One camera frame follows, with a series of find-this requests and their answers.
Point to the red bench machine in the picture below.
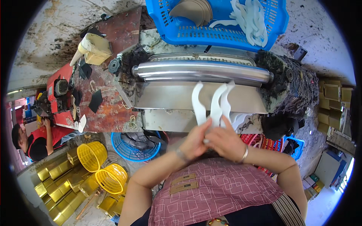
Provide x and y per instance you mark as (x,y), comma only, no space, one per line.
(60,90)

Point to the heap of coloured cartons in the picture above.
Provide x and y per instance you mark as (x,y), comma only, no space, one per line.
(312,186)

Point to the tan rubber bands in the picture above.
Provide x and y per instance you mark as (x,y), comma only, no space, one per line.
(133,123)

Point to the person's body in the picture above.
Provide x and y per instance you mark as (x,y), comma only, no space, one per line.
(215,195)

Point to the yellow plastic basket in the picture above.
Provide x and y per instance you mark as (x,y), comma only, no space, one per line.
(111,178)
(92,156)

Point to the wooden stick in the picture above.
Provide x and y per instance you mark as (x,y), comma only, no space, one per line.
(87,204)

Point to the black gear wheel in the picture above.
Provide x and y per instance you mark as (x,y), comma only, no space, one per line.
(114,66)

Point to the red plastic basket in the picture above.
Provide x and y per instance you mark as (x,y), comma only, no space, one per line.
(265,142)

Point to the heap of gold boxes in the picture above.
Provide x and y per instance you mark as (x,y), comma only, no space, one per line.
(62,189)

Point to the small blue plastic basket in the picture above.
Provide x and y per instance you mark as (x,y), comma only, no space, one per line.
(298,149)

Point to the steel roller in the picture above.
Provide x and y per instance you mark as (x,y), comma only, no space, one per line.
(198,70)

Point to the cream plastic glue jug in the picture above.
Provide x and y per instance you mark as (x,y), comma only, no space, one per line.
(96,49)

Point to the person's left hand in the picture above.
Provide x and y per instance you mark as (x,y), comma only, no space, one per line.
(193,142)

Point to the white curved foam strip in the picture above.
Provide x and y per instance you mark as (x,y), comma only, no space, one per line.
(226,103)
(216,108)
(199,107)

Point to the blue and white cabinet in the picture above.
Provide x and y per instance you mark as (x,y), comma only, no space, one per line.
(331,168)

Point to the blue plastic crate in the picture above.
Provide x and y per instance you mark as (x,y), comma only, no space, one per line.
(198,32)

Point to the glue-crusted roller machine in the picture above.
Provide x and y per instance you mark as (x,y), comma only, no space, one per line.
(175,97)

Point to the blue round basket with scraps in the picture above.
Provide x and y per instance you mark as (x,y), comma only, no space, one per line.
(133,149)

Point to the stack of cardboard boxes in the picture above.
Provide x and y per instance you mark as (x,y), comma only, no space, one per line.
(332,104)

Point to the white cut sheet piece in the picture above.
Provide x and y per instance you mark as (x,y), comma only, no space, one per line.
(82,124)

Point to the dark metal block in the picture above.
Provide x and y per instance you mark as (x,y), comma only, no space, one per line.
(300,53)

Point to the black cloth bundle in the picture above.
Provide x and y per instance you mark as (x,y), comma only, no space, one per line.
(277,127)

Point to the black cut sheet piece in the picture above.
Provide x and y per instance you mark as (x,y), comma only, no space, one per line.
(96,101)
(77,97)
(84,70)

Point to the person's right hand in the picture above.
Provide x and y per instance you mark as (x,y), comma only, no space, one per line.
(229,144)

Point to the silver bangle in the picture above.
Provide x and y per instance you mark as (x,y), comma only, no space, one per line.
(245,154)

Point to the stack of tan card pieces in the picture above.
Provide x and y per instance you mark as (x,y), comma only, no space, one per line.
(192,11)

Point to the pile of white foam strips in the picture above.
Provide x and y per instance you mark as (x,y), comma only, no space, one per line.
(251,19)

